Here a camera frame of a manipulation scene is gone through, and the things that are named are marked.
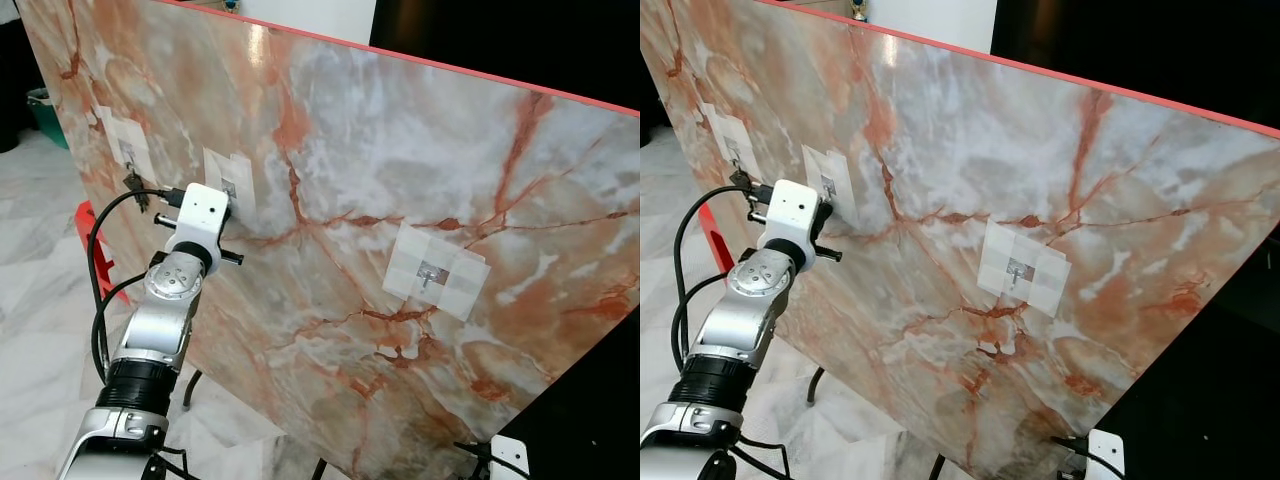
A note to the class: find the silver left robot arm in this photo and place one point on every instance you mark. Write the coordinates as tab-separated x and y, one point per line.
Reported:
750	320
165	320

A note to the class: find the white tape patch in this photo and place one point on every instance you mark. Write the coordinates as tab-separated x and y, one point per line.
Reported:
1045	285
715	122
112	125
842	165
240	170
460	290

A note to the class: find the red plastic stool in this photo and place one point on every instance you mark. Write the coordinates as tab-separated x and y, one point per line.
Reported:
710	225
84	222

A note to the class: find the dark metal board leg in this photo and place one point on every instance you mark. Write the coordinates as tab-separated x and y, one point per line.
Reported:
936	468
815	385
191	388
320	470

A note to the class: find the marble board with red edge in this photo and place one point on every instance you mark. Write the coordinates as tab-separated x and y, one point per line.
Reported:
1050	180
400	180

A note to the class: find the blue gold trophy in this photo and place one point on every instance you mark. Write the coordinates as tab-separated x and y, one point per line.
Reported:
859	8
231	5

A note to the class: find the green bin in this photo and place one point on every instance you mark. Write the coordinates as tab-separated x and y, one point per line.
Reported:
45	115

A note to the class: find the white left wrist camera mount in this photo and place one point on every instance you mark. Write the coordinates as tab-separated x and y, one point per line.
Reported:
795	212
205	215

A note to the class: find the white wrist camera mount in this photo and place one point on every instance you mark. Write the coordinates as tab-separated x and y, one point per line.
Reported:
795	212
1107	455
510	460
205	215

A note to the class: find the small metal wall hook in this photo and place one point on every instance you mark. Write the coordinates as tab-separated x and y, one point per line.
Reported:
1018	268
430	272
829	184
736	150
230	187
126	152

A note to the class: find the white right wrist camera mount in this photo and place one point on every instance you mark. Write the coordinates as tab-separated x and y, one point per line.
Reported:
510	460
1107	455

